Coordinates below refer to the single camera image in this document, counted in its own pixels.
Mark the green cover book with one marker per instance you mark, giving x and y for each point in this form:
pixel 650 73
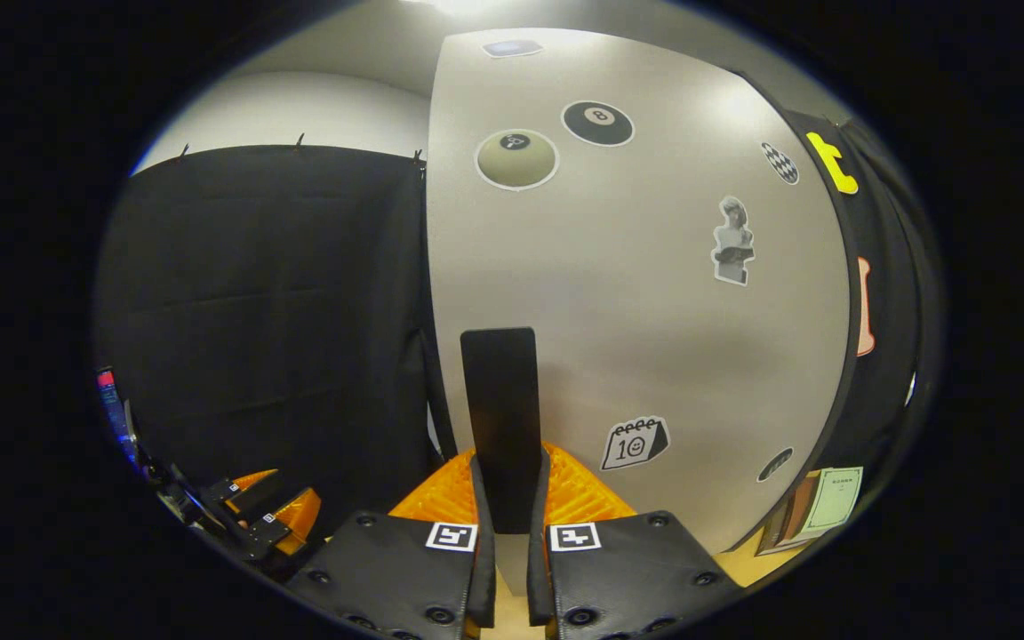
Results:
pixel 835 498

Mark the black backdrop cloth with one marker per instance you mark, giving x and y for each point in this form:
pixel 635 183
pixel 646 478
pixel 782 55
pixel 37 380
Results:
pixel 281 311

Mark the brown cover book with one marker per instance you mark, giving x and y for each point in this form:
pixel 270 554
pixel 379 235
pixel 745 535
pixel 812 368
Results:
pixel 798 516

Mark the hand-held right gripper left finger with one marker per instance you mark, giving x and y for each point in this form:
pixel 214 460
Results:
pixel 483 569

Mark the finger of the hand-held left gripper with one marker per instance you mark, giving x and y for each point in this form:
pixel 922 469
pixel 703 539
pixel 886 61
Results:
pixel 250 484
pixel 294 516

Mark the grey cabinet door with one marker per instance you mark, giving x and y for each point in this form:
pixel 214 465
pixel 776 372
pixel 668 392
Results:
pixel 654 311

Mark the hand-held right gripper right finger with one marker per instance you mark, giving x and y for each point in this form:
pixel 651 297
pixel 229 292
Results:
pixel 537 569

